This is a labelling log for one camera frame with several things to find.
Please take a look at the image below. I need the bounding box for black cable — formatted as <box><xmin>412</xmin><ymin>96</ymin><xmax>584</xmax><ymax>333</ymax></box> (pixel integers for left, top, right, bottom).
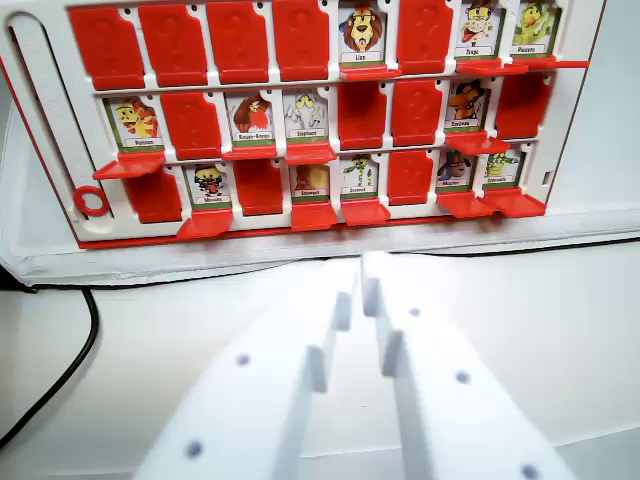
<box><xmin>0</xmin><ymin>281</ymin><xmax>100</xmax><ymax>450</ymax></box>

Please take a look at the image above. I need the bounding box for red board flap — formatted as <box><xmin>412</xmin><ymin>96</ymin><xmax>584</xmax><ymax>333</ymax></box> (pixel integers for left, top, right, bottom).
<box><xmin>505</xmin><ymin>55</ymin><xmax>592</xmax><ymax>71</ymax></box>

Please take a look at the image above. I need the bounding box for red and white game board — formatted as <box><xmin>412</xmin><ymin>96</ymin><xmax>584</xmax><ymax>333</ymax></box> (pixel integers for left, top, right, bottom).
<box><xmin>0</xmin><ymin>0</ymin><xmax>640</xmax><ymax>292</ymax></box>

